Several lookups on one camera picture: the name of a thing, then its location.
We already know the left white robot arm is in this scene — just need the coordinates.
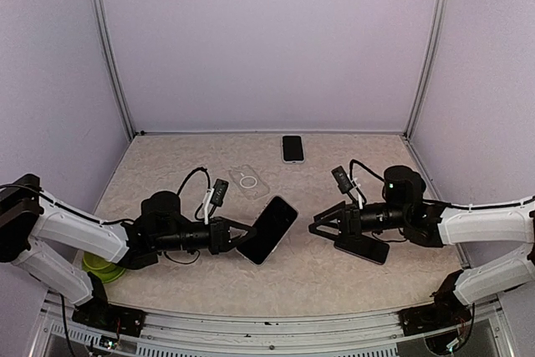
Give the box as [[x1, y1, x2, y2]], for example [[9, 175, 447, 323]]
[[1, 174, 256, 328]]

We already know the aluminium frame post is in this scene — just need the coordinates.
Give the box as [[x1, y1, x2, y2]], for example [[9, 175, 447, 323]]
[[404, 0, 447, 142], [91, 0, 136, 141]]

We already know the right aluminium frame post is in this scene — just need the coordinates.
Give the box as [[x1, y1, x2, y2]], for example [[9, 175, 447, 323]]
[[404, 0, 447, 142]]

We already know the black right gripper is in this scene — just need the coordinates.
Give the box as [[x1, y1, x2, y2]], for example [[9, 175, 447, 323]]
[[309, 200, 410, 244]]

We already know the green plastic bowl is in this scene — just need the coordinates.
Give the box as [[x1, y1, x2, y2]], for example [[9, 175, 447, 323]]
[[82, 252, 126, 283]]

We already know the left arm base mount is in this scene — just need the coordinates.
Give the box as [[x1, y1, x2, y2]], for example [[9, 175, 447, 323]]
[[72, 288, 146, 338]]

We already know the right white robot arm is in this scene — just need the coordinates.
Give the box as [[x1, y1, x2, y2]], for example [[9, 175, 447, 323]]
[[308, 165, 534, 327]]

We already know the left aluminium frame post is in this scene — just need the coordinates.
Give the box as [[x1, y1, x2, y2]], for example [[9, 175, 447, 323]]
[[91, 0, 136, 141]]

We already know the clear case with heart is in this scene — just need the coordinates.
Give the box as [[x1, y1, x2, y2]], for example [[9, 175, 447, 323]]
[[228, 164, 270, 201]]

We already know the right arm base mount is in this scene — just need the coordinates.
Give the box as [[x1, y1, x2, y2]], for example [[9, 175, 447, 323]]
[[398, 290, 473, 336]]

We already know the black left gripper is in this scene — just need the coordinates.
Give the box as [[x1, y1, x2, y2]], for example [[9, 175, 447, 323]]
[[155, 216, 257, 255]]

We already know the clear magsafe phone case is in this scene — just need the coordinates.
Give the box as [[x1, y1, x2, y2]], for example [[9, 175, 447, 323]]
[[236, 194, 299, 267]]

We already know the dark red phone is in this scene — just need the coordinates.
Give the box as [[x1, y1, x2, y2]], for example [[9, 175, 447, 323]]
[[334, 237, 390, 265]]

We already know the aluminium front rail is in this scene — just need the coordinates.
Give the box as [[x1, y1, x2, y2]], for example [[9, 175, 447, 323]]
[[28, 285, 515, 357]]

